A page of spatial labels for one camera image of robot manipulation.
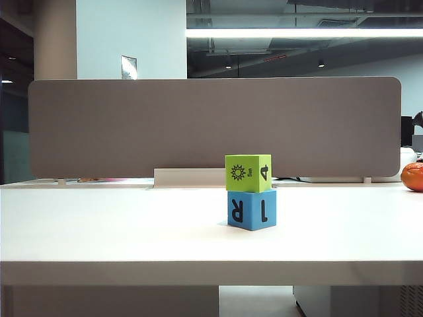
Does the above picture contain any white desk support panel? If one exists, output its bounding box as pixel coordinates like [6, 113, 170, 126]
[0, 285, 219, 317]

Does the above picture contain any blue letter block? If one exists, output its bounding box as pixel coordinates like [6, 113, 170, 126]
[227, 188, 278, 231]

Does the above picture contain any grey cable flap lid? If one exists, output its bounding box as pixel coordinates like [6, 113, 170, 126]
[145, 167, 229, 190]

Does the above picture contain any orange tangerine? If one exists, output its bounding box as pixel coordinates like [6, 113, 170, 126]
[400, 162, 423, 192]

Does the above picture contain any grey-brown desk divider panel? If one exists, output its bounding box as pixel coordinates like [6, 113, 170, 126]
[28, 76, 403, 180]

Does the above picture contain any black computer monitor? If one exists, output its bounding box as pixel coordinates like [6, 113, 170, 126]
[401, 116, 415, 147]

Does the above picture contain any green letter block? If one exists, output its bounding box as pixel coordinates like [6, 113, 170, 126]
[225, 153, 273, 194]

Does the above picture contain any framed wall sign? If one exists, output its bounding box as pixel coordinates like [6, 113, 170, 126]
[120, 55, 138, 81]

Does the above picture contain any round beige column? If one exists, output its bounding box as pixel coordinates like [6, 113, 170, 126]
[32, 0, 78, 81]

